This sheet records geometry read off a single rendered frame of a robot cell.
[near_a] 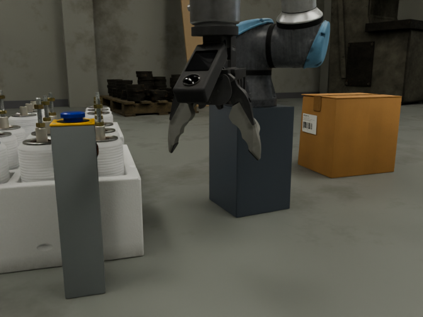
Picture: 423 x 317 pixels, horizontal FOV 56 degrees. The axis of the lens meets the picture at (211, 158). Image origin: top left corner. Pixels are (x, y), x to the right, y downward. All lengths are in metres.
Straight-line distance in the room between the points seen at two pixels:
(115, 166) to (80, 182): 0.18
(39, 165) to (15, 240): 0.16
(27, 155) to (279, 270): 0.56
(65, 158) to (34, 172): 0.19
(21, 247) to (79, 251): 0.18
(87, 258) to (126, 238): 0.15
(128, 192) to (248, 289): 0.31
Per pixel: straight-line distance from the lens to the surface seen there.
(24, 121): 1.41
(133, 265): 0.88
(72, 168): 0.70
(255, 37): 1.10
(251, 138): 0.60
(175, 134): 0.64
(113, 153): 0.87
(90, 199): 0.72
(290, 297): 0.77
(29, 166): 0.88
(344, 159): 1.57
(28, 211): 0.87
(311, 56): 1.06
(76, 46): 4.51
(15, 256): 0.91
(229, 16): 0.60
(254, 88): 1.09
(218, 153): 1.16
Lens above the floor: 0.40
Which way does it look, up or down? 13 degrees down
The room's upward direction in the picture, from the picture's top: straight up
